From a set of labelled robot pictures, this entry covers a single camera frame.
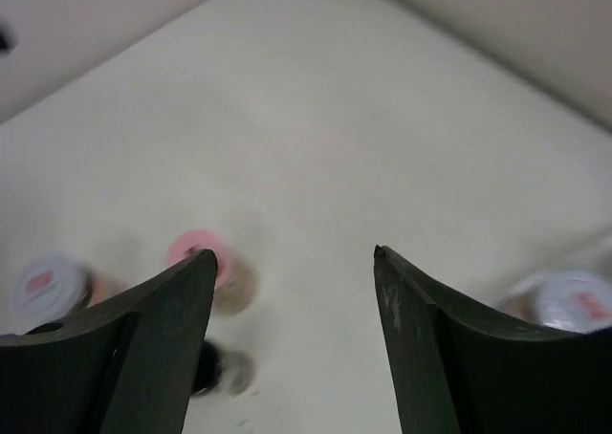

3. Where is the dark jar white lid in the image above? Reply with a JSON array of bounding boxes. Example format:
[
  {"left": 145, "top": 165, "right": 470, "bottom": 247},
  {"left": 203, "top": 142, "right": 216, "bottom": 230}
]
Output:
[{"left": 11, "top": 254, "right": 125, "bottom": 334}]

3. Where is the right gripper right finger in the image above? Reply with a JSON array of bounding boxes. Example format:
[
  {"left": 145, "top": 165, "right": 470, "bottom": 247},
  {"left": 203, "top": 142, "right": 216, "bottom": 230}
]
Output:
[{"left": 374, "top": 247, "right": 611, "bottom": 433}]

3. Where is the pink lid spice bottle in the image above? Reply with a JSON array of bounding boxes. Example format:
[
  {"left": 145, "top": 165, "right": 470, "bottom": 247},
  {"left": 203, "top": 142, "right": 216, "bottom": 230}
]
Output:
[{"left": 166, "top": 229, "right": 258, "bottom": 316}]

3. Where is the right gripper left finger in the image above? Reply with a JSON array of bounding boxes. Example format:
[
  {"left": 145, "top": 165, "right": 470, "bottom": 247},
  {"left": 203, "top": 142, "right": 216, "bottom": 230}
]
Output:
[{"left": 1, "top": 250, "right": 217, "bottom": 433}]

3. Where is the small black pepper grinder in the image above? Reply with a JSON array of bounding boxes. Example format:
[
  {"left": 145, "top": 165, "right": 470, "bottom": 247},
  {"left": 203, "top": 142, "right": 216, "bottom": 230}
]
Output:
[{"left": 191, "top": 340, "right": 255, "bottom": 397}]

